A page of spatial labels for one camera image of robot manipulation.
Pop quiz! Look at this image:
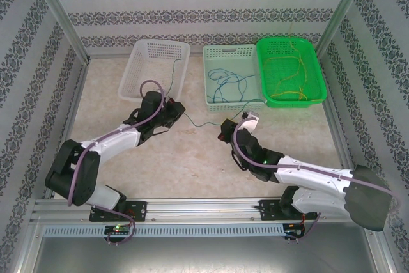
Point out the thin green cable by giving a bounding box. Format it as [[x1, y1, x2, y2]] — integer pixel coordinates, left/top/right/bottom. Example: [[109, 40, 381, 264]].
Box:
[[168, 58, 189, 97], [183, 98, 268, 127]]

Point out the white plastic basket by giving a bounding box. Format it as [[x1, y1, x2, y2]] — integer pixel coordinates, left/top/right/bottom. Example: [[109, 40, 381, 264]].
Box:
[[117, 39, 192, 101]]

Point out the pale mint plastic basket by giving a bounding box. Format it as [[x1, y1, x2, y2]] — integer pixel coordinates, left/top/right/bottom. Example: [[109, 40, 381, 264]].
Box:
[[203, 45, 266, 113]]

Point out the bright green plastic basket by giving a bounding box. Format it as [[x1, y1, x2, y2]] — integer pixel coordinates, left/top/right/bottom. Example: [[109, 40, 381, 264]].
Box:
[[255, 36, 327, 109]]

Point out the grey metal shelf panel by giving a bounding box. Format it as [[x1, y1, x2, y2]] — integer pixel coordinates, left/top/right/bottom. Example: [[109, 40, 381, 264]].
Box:
[[31, 236, 384, 273]]

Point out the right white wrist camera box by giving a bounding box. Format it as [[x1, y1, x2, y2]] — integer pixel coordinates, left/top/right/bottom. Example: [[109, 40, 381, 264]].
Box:
[[240, 110, 260, 134]]

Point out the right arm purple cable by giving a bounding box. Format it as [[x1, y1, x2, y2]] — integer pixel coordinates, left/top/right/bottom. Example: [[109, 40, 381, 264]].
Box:
[[231, 116, 400, 242]]

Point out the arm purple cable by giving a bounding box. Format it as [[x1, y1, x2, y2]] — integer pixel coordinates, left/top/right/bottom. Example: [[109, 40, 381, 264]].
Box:
[[231, 116, 400, 242], [67, 80, 167, 246]]

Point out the aluminium side rail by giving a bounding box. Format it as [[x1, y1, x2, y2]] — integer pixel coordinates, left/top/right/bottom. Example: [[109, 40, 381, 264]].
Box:
[[319, 61, 364, 196], [43, 58, 91, 199]]

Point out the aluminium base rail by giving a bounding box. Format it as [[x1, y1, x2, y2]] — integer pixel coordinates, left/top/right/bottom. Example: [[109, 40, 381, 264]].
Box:
[[30, 198, 376, 222]]

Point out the white slotted cable duct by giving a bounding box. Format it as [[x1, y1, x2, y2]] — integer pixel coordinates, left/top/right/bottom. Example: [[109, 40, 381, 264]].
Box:
[[43, 224, 285, 237]]

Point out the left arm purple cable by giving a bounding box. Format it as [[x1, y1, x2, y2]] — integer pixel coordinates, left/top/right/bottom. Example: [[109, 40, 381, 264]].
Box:
[[67, 80, 167, 246]]

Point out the aluminium frame post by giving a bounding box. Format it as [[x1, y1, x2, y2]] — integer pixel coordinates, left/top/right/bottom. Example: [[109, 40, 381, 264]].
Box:
[[27, 0, 92, 63], [314, 0, 374, 56]]

